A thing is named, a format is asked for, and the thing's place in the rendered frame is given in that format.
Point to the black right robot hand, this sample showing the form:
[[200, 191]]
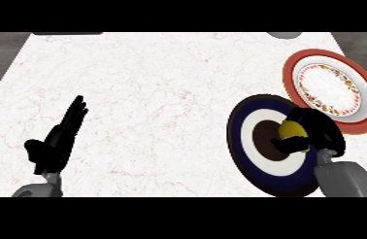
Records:
[[321, 129]]

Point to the yellow lemon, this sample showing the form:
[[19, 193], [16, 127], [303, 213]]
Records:
[[290, 132]]

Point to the navy and white plate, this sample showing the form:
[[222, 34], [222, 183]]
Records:
[[258, 145]]

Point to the grey round object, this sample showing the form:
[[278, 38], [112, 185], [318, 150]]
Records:
[[284, 35]]

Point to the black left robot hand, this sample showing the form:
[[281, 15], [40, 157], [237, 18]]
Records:
[[57, 142]]

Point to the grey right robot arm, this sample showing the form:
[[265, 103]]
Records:
[[340, 178]]

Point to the red rimmed floral plate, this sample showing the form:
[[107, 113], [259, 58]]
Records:
[[328, 89]]

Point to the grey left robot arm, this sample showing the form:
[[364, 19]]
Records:
[[40, 187]]

